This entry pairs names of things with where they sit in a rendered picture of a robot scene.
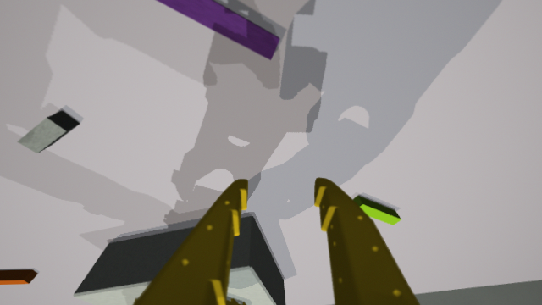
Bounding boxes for lime green rod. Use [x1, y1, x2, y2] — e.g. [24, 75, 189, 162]
[353, 196, 401, 225]

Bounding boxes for orange rectangular block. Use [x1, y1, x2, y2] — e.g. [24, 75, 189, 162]
[0, 269, 38, 285]

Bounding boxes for grey rod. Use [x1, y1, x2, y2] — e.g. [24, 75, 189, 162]
[17, 110, 80, 153]

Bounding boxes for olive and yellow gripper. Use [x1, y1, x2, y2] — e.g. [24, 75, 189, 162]
[133, 177, 420, 305]

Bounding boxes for purple rod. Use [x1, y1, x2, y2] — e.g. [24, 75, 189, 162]
[157, 0, 279, 60]

